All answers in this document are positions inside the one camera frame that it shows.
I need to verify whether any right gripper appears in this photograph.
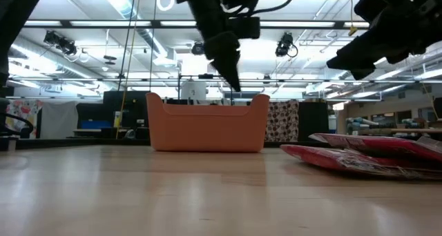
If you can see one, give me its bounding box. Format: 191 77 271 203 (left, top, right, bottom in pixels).
325 0 442 81

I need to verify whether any black table edge rail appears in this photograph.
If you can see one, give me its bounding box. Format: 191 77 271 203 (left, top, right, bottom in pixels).
15 137 152 151

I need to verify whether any white looped cable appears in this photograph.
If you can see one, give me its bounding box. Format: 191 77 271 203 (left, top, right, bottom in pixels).
156 0 176 12

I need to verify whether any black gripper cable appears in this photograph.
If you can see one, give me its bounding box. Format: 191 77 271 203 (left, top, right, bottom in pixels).
238 0 298 18

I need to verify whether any yellow cable with plug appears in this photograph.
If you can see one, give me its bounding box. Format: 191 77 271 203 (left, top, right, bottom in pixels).
347 0 358 37

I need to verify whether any polka dot cloth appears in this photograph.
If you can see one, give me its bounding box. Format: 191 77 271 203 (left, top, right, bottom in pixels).
265 100 300 143

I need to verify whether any red popcorn bag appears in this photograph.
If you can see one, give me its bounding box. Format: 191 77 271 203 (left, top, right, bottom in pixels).
308 132 442 163
280 144 442 181

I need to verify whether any black partition panel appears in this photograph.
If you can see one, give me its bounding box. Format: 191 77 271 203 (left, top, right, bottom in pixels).
75 90 151 130

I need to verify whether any colourful floral cloth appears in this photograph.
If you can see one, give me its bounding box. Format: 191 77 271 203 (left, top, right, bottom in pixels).
4 99 44 139

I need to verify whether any yellow hanging cable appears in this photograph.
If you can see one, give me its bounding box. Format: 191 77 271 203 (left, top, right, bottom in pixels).
115 0 143 140

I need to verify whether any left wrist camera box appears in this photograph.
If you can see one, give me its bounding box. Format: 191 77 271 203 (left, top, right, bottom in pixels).
227 16 261 40

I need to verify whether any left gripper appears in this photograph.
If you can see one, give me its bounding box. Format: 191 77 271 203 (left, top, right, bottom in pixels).
175 0 261 93

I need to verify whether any wooden top work table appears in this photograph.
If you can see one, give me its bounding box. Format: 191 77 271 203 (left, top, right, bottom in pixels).
389 126 442 135

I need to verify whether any orange plastic basket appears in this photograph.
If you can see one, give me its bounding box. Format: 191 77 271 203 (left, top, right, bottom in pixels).
145 92 271 153

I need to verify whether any grey cloth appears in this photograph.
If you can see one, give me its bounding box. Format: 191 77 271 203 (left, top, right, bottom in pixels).
39 101 79 139

